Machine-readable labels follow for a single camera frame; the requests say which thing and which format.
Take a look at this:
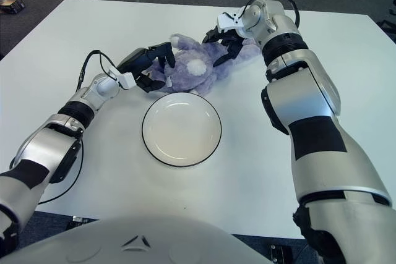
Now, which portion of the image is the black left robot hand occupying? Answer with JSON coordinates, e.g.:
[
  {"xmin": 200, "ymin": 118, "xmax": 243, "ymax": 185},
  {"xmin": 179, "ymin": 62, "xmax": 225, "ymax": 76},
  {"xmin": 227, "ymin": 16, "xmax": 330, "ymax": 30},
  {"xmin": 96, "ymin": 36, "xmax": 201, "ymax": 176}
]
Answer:
[{"xmin": 117, "ymin": 41, "xmax": 176, "ymax": 93}]

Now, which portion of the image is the metal table bracket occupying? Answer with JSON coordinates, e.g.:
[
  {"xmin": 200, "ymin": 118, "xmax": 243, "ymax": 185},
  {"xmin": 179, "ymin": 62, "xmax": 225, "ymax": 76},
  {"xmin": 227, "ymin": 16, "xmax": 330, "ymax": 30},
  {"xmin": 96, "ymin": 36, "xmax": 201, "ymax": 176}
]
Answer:
[{"xmin": 71, "ymin": 216, "xmax": 97, "ymax": 226}]

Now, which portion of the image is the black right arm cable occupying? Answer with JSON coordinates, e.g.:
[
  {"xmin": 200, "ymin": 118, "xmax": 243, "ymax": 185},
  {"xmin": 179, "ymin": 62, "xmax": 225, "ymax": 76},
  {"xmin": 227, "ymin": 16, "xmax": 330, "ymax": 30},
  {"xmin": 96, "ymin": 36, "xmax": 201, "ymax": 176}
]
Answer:
[{"xmin": 241, "ymin": 0, "xmax": 300, "ymax": 28}]

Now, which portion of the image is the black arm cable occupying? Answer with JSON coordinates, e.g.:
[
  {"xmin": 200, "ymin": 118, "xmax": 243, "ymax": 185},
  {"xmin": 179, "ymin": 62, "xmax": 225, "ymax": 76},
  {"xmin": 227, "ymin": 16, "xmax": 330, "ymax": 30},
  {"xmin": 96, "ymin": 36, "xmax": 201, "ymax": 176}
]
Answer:
[
  {"xmin": 9, "ymin": 49, "xmax": 120, "ymax": 205},
  {"xmin": 241, "ymin": 0, "xmax": 300, "ymax": 28}
]

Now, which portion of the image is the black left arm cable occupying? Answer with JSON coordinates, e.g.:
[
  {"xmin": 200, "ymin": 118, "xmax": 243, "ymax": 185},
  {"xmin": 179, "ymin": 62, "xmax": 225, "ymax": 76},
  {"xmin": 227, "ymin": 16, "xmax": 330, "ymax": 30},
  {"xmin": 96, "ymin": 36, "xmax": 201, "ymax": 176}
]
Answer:
[{"xmin": 9, "ymin": 49, "xmax": 120, "ymax": 205}]

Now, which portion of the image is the white plate with black rim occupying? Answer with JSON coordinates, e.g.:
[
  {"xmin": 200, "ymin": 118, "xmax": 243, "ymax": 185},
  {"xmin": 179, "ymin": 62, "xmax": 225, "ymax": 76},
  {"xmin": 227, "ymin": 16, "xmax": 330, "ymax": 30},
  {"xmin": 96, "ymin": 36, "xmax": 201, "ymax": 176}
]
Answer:
[{"xmin": 141, "ymin": 92, "xmax": 222, "ymax": 168}]

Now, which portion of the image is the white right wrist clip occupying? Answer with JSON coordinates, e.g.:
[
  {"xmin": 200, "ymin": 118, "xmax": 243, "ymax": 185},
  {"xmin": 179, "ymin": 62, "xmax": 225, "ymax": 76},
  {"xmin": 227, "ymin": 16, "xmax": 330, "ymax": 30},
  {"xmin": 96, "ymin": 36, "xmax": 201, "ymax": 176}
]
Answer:
[{"xmin": 216, "ymin": 12, "xmax": 245, "ymax": 35}]

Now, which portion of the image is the purple plush bear doll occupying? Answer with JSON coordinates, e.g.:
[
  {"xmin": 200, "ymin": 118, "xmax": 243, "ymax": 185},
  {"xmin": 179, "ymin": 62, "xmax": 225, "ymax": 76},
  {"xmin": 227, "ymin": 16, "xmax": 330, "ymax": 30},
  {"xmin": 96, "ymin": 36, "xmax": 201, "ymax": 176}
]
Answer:
[{"xmin": 145, "ymin": 33, "xmax": 260, "ymax": 95}]

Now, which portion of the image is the dark cardboard box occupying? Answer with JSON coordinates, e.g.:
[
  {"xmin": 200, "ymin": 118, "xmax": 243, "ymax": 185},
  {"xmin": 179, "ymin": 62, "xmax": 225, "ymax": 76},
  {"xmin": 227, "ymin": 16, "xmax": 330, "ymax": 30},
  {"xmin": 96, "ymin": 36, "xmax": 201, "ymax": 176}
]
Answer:
[{"xmin": 0, "ymin": 0, "xmax": 25, "ymax": 15}]

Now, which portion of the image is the black office chair base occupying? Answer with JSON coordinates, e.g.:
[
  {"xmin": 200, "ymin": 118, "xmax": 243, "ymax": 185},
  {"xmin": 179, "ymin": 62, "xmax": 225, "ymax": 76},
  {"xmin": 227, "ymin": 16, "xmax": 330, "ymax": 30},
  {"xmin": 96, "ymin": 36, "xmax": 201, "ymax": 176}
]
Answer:
[{"xmin": 377, "ymin": 0, "xmax": 396, "ymax": 42}]

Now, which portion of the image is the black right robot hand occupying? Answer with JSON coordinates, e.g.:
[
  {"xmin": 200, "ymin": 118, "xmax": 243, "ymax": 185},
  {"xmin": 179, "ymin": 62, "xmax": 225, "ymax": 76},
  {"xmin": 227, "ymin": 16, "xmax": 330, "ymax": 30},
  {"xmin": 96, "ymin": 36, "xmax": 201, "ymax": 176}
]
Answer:
[{"xmin": 202, "ymin": 27, "xmax": 247, "ymax": 67}]

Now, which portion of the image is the grey robot torso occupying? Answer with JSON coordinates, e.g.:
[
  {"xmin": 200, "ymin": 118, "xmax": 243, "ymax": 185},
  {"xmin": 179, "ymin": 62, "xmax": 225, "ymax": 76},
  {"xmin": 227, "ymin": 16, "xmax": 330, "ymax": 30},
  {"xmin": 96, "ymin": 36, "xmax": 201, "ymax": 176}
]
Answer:
[{"xmin": 0, "ymin": 213, "xmax": 276, "ymax": 264}]

